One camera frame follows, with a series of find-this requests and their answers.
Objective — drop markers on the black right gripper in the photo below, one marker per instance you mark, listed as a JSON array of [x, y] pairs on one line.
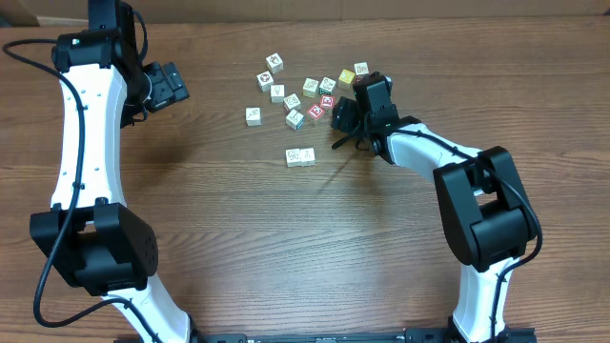
[[345, 120]]

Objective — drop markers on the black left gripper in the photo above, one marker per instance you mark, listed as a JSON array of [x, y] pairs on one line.
[[170, 86]]

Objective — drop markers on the red letter block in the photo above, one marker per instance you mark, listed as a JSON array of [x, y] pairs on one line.
[[327, 102], [315, 113]]

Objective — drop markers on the hammer picture yellow block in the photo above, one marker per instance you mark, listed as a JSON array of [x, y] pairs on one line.
[[346, 80]]

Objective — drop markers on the giraffe picture block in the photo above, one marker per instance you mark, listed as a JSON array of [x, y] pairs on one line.
[[307, 157]]

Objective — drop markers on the line drawing wooden block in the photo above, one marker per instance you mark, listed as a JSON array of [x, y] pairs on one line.
[[293, 158]]

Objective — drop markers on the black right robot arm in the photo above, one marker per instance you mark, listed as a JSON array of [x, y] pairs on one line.
[[487, 219]]

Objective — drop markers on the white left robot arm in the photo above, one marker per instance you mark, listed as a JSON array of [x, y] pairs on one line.
[[89, 235]]

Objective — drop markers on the dog picture green block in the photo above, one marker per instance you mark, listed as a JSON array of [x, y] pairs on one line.
[[327, 86]]

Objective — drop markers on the turtle picture block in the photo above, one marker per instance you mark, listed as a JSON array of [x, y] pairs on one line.
[[310, 87]]

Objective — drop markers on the blue sided picture block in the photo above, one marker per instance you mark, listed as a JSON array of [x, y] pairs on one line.
[[295, 120]]

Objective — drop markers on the tree picture red block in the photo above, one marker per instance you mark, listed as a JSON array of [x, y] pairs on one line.
[[361, 69]]

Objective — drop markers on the snail picture block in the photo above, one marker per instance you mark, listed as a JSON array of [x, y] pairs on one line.
[[292, 103]]

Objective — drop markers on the ice cream picture block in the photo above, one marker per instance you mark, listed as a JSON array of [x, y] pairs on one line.
[[277, 93]]

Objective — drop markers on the soccer ball picture block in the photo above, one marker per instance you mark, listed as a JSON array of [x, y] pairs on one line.
[[265, 81]]

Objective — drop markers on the face picture block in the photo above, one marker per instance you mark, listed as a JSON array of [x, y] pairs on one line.
[[274, 63]]

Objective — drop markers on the green sided picture block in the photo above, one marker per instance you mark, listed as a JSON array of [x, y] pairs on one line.
[[253, 116]]

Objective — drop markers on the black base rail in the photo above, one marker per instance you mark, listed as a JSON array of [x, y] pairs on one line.
[[324, 338]]

